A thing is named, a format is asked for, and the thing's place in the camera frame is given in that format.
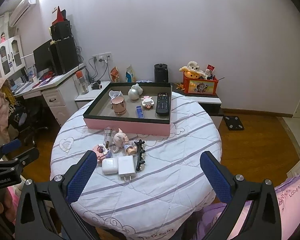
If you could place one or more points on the white wall power strip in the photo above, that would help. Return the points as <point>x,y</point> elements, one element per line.
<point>103,57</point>

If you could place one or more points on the pink block flower toy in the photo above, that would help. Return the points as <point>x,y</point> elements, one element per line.
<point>102,153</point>

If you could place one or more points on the pink black shallow tray box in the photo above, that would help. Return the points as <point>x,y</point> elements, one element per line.
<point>100,114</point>

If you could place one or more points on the black computer monitor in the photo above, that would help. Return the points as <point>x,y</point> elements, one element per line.
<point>42,57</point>

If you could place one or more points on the black cylindrical speaker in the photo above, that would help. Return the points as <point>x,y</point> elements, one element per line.
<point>161,73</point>

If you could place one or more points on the pink pig figurine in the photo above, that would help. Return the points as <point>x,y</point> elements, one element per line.
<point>121,140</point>

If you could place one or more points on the white plush dog toy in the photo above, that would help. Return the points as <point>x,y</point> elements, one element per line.
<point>192,71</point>

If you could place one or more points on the white desk with drawers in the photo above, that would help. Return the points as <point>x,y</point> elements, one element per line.
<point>59,94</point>

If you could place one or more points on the white air conditioner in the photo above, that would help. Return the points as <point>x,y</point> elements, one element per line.
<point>20,10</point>

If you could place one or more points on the black floor scale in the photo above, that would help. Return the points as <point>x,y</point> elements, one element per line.
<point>233,123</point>

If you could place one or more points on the white folding plug adapter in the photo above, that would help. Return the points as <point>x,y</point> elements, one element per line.
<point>115,94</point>

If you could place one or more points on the white USB wall charger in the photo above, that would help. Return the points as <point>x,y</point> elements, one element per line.
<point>126,167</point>

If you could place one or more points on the black computer tower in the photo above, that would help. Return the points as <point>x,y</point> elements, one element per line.
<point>62,48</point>

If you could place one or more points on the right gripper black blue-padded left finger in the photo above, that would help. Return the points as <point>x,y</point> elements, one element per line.
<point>33,220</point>

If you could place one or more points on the pink white block house toy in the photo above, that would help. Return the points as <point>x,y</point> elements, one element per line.
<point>147,102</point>

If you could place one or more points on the black TV remote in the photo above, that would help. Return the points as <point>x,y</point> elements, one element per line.
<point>163,104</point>

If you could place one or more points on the silver white piggy bank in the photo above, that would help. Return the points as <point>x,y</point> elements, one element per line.
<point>135,92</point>

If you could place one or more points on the black hair clip with flowers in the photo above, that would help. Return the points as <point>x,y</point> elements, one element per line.
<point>140,155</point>

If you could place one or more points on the white low side cabinet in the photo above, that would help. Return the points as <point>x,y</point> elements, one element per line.
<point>210,103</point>

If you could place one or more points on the rose gold metal cylinder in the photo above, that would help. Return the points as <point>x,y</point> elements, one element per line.
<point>118,105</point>

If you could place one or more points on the white earbuds case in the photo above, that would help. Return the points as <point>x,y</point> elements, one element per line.
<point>110,166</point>

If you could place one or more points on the blue gold rectangular lighter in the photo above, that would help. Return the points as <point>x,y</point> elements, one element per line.
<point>139,112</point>

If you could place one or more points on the clear glass bottle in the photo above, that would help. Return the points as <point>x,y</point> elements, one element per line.
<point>108,136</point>

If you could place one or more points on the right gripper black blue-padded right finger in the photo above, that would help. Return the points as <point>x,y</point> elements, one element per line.
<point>263,219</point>

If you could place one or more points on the white purple striped tablecloth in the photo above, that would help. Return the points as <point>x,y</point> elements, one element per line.
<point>171,187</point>

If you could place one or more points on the orange toy storage box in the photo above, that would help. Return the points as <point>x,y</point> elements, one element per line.
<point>199,86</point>

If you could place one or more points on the white glass door cabinet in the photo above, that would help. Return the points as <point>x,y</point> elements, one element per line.
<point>11,57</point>

